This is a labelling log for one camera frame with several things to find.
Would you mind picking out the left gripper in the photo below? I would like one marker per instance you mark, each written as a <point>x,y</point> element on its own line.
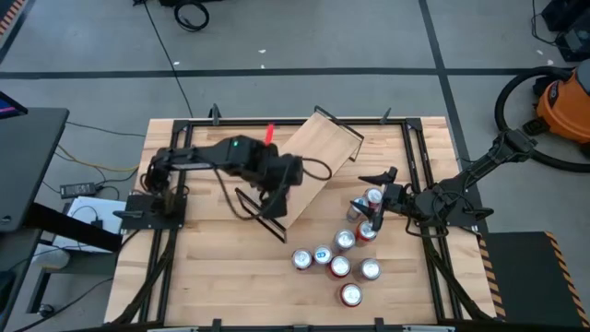
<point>275,205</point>

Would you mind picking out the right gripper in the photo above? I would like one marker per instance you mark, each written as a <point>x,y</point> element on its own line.
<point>395,198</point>

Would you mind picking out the silver blue Red Bull can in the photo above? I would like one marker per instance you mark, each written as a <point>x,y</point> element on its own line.
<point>322,254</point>
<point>352,213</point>

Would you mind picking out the red Coca-Cola can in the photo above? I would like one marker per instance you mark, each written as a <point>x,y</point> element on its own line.
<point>365,232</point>
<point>302,259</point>
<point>339,266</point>

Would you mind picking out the silver Diet Coke can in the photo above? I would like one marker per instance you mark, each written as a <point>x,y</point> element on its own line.
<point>344,240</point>
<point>369,269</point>

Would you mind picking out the red Coke Zero Sugar can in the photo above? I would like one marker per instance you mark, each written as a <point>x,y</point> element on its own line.
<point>351,295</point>

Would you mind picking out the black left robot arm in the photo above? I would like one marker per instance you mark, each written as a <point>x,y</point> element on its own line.
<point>230,159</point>

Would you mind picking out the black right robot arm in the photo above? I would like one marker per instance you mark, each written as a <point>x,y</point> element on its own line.
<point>484,163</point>

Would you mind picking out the black platform with hazard stripes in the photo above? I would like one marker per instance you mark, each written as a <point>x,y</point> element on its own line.
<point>530,276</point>

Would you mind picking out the white box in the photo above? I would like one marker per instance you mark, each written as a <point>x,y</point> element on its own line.
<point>87,207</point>

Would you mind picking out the black power adapter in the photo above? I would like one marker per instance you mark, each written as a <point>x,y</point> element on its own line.
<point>77,189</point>

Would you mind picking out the orange vacuum cleaner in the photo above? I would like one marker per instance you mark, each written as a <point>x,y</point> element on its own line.
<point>564,106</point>

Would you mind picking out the black desk support bar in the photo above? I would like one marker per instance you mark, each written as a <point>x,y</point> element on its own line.
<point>69,226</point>

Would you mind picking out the black equipment case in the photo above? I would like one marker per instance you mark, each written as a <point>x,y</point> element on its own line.
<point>574,41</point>

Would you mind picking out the black desk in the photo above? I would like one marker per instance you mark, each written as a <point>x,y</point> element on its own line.
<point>27,161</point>

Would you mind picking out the computer monitor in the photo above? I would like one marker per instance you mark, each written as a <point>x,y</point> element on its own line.
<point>9,107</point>

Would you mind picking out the dark mat with hazard stripes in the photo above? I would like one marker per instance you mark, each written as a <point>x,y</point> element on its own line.
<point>11,11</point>

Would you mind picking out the black frame clamp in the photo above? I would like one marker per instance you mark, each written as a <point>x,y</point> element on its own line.
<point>214,114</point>
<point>216,325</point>
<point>379,325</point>
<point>385,116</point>

